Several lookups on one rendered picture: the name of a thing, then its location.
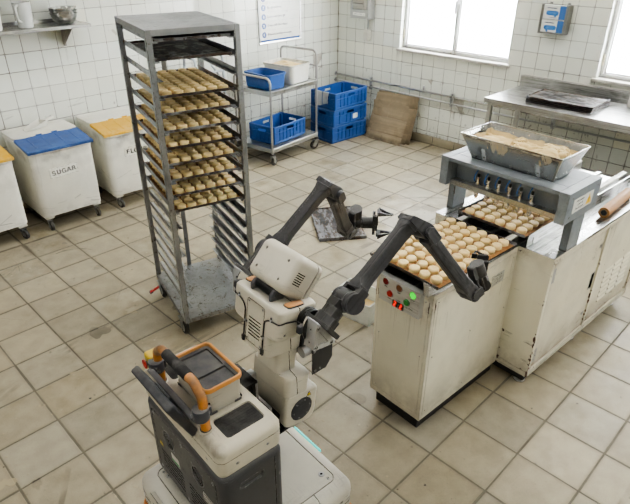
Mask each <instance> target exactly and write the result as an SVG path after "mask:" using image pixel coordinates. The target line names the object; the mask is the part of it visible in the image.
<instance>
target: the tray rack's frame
mask: <svg viewBox="0 0 630 504"><path fill-rule="evenodd" d="M114 19H115V25H116V31H117V37H118V43H119V49H120V55H121V61H122V68H123V74H124V80H125V86H126V92H127V98H128V104H129V110H130V117H131V123H132V129H133V135H134V141H135V147H136V153H137V159H138V165H139V172H140V178H141V184H142V190H143V196H144V202H145V208H146V214H147V221H148V227H149V233H150V239H151V245H152V251H153V257H154V263H155V270H156V276H157V278H158V280H156V281H157V282H158V284H159V285H160V288H159V289H160V292H161V293H162V290H161V285H162V286H163V288H164V289H165V291H166V293H167V294H168V296H169V298H170V299H171V301H172V303H173V304H174V306H175V308H176V309H177V311H178V312H179V314H180V315H177V316H178V317H179V319H180V323H181V327H182V329H183V330H184V328H183V321H184V317H183V310H182V303H181V296H180V295H179V293H178V292H177V290H176V289H175V287H174V285H173V284H172V282H171V281H170V279H169V278H168V276H167V275H166V273H165V271H162V272H161V268H160V262H159V256H158V249H157V243H156V237H155V230H154V224H153V218H152V211H151V205H150V199H149V192H148V186H147V180H146V173H145V167H144V161H143V154H142V148H141V142H140V135H139V129H138V123H137V116H136V110H135V104H134V97H133V91H132V85H131V78H130V72H129V66H128V59H127V53H126V47H125V40H124V34H123V28H122V25H123V26H125V27H127V28H129V29H131V30H132V31H134V32H136V33H138V34H140V35H142V36H144V35H143V30H146V29H149V30H151V37H154V36H167V35H180V34H193V33H206V32H219V31H232V30H234V24H232V23H236V22H232V21H229V20H226V19H222V18H219V17H215V16H212V15H209V14H205V13H202V12H199V11H189V12H172V13H155V14H138V15H121V16H114ZM181 219H182V227H183V235H184V242H185V250H186V258H187V265H185V266H186V267H187V269H188V270H184V271H183V273H184V275H185V276H186V278H187V279H188V281H189V282H190V283H186V284H185V286H186V288H187V289H188V291H189V292H190V294H191V295H190V296H187V299H188V301H189V302H190V304H191V305H192V308H189V309H188V310H189V318H190V323H191V322H194V321H198V320H201V319H204V318H207V317H211V316H214V315H217V314H220V313H224V312H227V311H230V310H233V309H235V302H236V293H235V292H234V291H233V290H232V289H233V273H232V272H231V271H230V269H229V268H228V267H227V266H226V265H225V263H224V262H223V261H222V260H221V259H220V257H219V256H218V255H217V257H216V258H212V259H208V260H204V261H201V262H197V263H193V264H191V256H190V248H189V240H188V232H187V224H186V216H185V211H181Z"/></svg>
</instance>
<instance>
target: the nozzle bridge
mask: <svg viewBox="0 0 630 504"><path fill-rule="evenodd" d="M477 170H479V171H478V172H477ZM476 172H477V174H476V176H475V180H476V177H477V175H478V173H479V174H480V177H481V178H480V184H479V186H476V185H475V184H476V182H475V181H474V175H475V173H476ZM488 173H489V175H488V176H487V178H486V181H487V179H488V177H491V179H490V181H491V183H490V187H489V188H490V189H489V190H486V189H485V188H486V185H484V180H485V177H486V175H487V174H488ZM498 177H500V178H499V179H498V181H499V180H501V189H500V193H496V189H495V187H494V185H495V182H496V180H497V178H498ZM602 178H603V177H601V176H597V175H593V174H590V173H586V172H583V171H579V170H576V169H572V170H571V172H570V173H569V174H567V175H565V176H563V177H561V178H559V179H557V180H555V181H553V182H552V181H549V180H545V179H542V178H539V177H535V176H532V175H529V174H525V173H522V172H519V171H516V170H512V169H509V168H506V167H502V166H499V165H496V164H492V163H489V162H486V161H482V160H479V159H476V158H473V157H472V156H471V154H470V151H469V149H468V147H467V146H465V147H462V148H460V149H457V150H454V151H452V152H449V153H446V154H443V155H442V159H441V168H440V177H439V183H442V184H445V185H447V184H449V183H450V184H449V192H448V200H447V207H448V208H451V209H453V208H455V207H457V206H459V205H462V204H464V202H465V195H466V189H467V190H470V191H473V192H476V193H479V194H482V195H485V196H487V197H490V198H493V199H496V200H499V201H502V202H505V203H508V204H510V205H513V206H516V207H519V208H522V209H525V210H528V211H531V212H533V213H536V214H539V215H542V216H545V217H548V218H551V219H553V220H554V222H553V223H556V224H558V225H561V226H564V227H563V231H562V236H561V240H560V244H559V248H558V250H560V251H563V252H567V251H568V250H570V249H571V248H573V247H574V246H576V245H577V242H578V238H579V234H580V231H581V227H582V223H583V219H584V215H585V212H587V211H588V210H590V209H592V208H593V207H595V204H596V201H597V197H598V193H599V190H600V186H601V182H602ZM509 180H511V181H510V183H509V184H512V191H511V196H510V197H507V196H506V195H507V192H506V191H505V188H506V185H507V183H508V182H509ZM486 181H485V184H486ZM498 181H497V183H496V187H497V184H498ZM509 184H508V186H507V189H508V187H509ZM520 184H522V185H521V187H523V196H522V200H521V201H518V200H517V198H518V196H517V195H516V192H517V189H518V187H519V186H520ZM532 188H534V189H533V190H532V191H535V193H534V195H535V197H534V201H533V204H532V205H530V204H529V200H528V194H529V192H530V190H531V189H532ZM532 191H531V192H532Z"/></svg>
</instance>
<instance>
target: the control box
mask: <svg viewBox="0 0 630 504"><path fill-rule="evenodd" d="M384 278H386V279H387V280H388V285H386V284H385V283H384V282H383V279H384ZM397 285H399V286H400V287H401V288H402V291H401V292H399V291H398V290H397V288H396V286H397ZM387 291H391V292H392V294H393V295H392V296H391V297H389V296H388V295H387ZM410 293H414V294H415V296H416V298H415V299H412V298H411V297H410ZM379 298H380V299H382V300H384V301H386V302H388V303H389V304H391V305H393V301H395V302H396V306H394V305H395V304H394V305H393V306H394V307H396V308H398V309H399V307H400V306H401V305H402V307H400V309H401V308H402V309H401V311H403V312H405V313H407V314H409V315H410V316H412V317H414V318H416V319H418V320H419V319H420V318H422V315H423V306H424V298H425V296H424V295H423V290H421V289H419V288H417V287H415V286H413V285H411V284H409V283H407V282H406V281H404V280H402V279H400V278H398V277H396V276H394V275H392V274H390V273H388V272H386V271H383V272H382V273H381V274H380V288H379ZM404 300H408V301H409V306H405V305H404V303H403V301H404ZM395 302H394V303H395ZM399 304H401V305H400V306H399Z"/></svg>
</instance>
